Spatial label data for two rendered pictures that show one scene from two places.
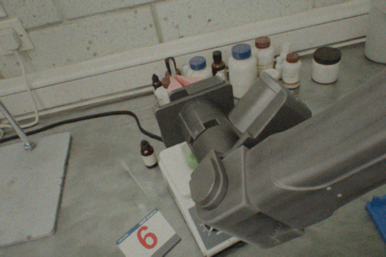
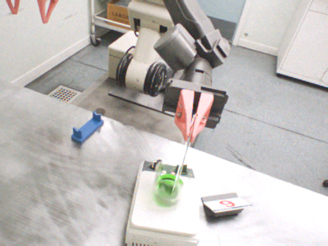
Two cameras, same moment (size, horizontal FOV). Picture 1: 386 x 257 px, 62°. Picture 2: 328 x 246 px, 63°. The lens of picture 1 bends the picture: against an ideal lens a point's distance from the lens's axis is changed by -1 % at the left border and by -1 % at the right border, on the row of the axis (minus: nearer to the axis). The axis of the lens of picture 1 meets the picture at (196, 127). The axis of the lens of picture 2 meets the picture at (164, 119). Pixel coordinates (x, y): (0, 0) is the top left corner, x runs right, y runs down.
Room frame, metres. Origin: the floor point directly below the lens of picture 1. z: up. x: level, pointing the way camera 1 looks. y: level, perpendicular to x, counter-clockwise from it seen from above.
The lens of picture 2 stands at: (0.69, 0.05, 1.27)
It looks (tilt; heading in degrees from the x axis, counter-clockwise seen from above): 40 degrees down; 196
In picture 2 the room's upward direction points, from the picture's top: 11 degrees clockwise
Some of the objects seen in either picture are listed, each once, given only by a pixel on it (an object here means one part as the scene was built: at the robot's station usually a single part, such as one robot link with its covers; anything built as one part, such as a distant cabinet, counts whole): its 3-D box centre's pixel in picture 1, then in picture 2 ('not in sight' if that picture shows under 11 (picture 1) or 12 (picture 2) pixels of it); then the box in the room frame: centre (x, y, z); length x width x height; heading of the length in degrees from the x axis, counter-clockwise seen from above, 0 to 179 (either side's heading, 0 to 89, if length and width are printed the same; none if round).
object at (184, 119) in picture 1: (203, 125); (195, 93); (0.30, -0.01, 1.01); 0.10 x 0.07 x 0.07; 103
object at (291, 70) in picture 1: (291, 70); not in sight; (0.68, -0.27, 0.79); 0.05 x 0.05 x 0.09
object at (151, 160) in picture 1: (147, 151); not in sight; (0.50, 0.12, 0.78); 0.03 x 0.03 x 0.07
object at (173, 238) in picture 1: (149, 240); (226, 202); (0.30, 0.12, 0.77); 0.09 x 0.06 x 0.04; 126
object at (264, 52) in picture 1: (262, 58); not in sight; (0.75, -0.21, 0.80); 0.06 x 0.06 x 0.11
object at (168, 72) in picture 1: (174, 76); not in sight; (0.74, 0.03, 0.80); 0.04 x 0.04 x 0.11
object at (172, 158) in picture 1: (198, 161); (167, 200); (0.40, 0.01, 0.83); 0.12 x 0.12 x 0.01; 17
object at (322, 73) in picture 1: (325, 65); not in sight; (0.68, -0.36, 0.79); 0.07 x 0.07 x 0.07
